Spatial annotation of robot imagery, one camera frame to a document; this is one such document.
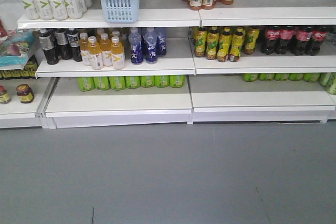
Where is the dark tea bottle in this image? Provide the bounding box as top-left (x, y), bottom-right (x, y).
top-left (67, 28), bottom-right (82, 62)
top-left (39, 28), bottom-right (59, 65)
top-left (55, 28), bottom-right (72, 60)

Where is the red lid sauce jar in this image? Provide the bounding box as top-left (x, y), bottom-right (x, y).
top-left (16, 83), bottom-right (35, 103)
top-left (0, 86), bottom-right (12, 104)

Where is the blue sports drink bottle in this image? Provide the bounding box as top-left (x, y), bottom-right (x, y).
top-left (155, 27), bottom-right (166, 56)
top-left (144, 27), bottom-right (158, 64)
top-left (129, 27), bottom-right (143, 65)

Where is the white supermarket shelf unit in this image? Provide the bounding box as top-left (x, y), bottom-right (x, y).
top-left (1, 0), bottom-right (335, 129)

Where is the yellow lemon tea bottle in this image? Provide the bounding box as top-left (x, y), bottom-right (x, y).
top-left (243, 26), bottom-right (260, 55)
top-left (217, 26), bottom-right (232, 62)
top-left (206, 26), bottom-right (219, 60)
top-left (195, 27), bottom-right (207, 57)
top-left (228, 27), bottom-right (244, 62)

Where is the black cola plastic bottle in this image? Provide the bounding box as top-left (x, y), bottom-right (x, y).
top-left (260, 25), bottom-right (281, 55)
top-left (275, 25), bottom-right (295, 55)
top-left (294, 25), bottom-right (313, 56)
top-left (305, 25), bottom-right (327, 56)

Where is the orange vitamin drink bottle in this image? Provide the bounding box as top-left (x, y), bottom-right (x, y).
top-left (111, 36), bottom-right (125, 70)
top-left (79, 33), bottom-right (91, 66)
top-left (100, 33), bottom-right (113, 66)
top-left (88, 36), bottom-right (103, 70)

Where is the teal snack bag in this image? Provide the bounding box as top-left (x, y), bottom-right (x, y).
top-left (1, 30), bottom-right (35, 67)

